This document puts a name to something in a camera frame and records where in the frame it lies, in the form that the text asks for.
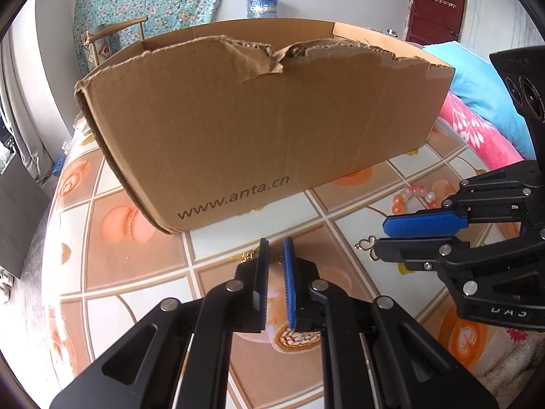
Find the orange pink bead bracelet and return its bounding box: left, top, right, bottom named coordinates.
left=392, top=184, right=439, bottom=216

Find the blue water jug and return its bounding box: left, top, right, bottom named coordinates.
left=246, top=0, right=281, bottom=20

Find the gold rectangular pendant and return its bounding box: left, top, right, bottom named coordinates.
left=239, top=251, right=285, bottom=266

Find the wooden chair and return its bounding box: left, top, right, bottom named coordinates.
left=83, top=16, right=150, bottom=69

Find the grey curtain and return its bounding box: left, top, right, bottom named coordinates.
left=0, top=30, right=54, bottom=186

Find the brown cardboard box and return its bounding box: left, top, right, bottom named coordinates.
left=74, top=18, right=456, bottom=236

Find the blue pillow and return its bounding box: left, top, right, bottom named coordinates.
left=421, top=42, right=537, bottom=160

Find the dark grey cabinet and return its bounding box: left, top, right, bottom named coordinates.
left=0, top=149, right=51, bottom=279

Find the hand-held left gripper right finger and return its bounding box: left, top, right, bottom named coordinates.
left=283, top=236, right=499, bottom=409

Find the white fleece blanket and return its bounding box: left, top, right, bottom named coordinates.
left=472, top=328, right=545, bottom=405

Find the dark red door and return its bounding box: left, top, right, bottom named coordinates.
left=404, top=0, right=469, bottom=47

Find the gold looped butterfly brooch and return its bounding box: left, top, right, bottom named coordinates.
left=355, top=236, right=379, bottom=260

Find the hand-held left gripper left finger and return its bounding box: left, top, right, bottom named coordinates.
left=49, top=238, right=270, bottom=409

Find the pink floral blanket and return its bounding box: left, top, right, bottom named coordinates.
left=436, top=91, right=531, bottom=167

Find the tile pattern tablecloth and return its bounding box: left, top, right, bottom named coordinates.
left=46, top=115, right=545, bottom=409

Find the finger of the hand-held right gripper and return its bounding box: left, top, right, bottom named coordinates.
left=382, top=161, right=541, bottom=237
left=377, top=228, right=541, bottom=283

